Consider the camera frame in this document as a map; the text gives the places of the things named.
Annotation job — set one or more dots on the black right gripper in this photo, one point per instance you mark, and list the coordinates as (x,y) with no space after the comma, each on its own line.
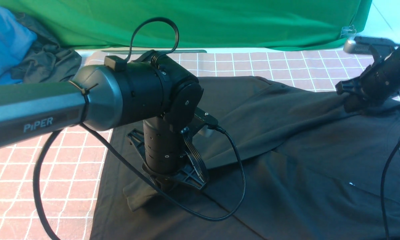
(378,83)

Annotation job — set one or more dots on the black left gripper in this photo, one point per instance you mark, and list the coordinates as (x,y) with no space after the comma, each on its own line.
(169,158)

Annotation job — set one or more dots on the gray long-sleeve top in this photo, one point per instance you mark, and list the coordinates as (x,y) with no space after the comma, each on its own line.
(313,172)

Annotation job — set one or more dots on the gray left robot arm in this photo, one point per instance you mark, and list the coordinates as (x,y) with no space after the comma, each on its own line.
(153,89)

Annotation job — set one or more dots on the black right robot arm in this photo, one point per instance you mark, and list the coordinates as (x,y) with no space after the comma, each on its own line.
(380,81)

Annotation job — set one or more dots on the metal binder clip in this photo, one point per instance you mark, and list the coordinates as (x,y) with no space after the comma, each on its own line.
(348,31)

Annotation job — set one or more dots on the pink grid-pattern table cloth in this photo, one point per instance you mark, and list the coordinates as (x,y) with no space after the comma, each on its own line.
(70,176)

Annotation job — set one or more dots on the green backdrop cloth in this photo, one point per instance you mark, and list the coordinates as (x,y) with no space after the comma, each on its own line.
(284,25)

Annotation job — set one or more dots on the dark crumpled garment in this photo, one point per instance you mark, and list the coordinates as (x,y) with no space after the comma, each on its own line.
(46,60)

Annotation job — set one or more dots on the blue crumpled garment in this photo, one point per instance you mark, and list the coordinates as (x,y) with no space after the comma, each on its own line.
(15,41)

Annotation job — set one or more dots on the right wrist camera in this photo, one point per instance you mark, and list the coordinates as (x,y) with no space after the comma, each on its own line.
(365,45)

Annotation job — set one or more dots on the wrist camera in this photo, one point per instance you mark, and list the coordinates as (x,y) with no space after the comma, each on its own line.
(365,45)
(203,123)

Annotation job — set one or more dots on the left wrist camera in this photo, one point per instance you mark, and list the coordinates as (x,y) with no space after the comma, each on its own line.
(203,123)

